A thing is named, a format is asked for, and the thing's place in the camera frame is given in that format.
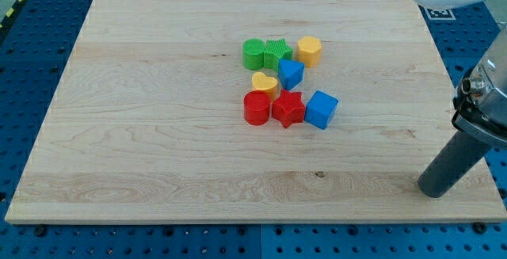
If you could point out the yellow heart block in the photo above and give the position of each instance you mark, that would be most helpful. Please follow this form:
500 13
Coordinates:
264 83

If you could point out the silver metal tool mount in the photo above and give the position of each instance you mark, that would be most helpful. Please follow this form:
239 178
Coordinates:
480 98

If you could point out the green cylinder block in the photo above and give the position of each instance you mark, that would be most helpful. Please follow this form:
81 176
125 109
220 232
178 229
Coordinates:
253 54

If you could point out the red star block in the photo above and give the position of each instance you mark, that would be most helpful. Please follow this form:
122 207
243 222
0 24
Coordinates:
288 108

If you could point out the yellow hexagon block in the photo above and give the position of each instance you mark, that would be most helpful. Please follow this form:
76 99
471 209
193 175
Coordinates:
309 51

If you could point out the blue triangle block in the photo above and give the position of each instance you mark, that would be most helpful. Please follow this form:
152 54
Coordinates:
290 73

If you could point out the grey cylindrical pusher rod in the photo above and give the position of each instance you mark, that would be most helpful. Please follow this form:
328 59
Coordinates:
457 157

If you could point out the green star block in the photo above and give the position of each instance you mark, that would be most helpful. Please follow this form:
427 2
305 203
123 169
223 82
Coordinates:
276 50

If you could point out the wooden board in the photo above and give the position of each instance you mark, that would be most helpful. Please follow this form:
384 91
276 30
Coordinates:
146 125

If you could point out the blue cube block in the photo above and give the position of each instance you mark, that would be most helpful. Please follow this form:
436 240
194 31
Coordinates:
320 109

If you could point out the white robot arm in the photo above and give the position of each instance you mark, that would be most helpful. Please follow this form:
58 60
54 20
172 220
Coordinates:
480 117

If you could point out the fiducial marker tag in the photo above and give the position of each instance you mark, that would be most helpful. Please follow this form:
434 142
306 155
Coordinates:
440 15

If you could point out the red cylinder block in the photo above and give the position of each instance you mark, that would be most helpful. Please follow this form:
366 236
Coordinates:
257 107

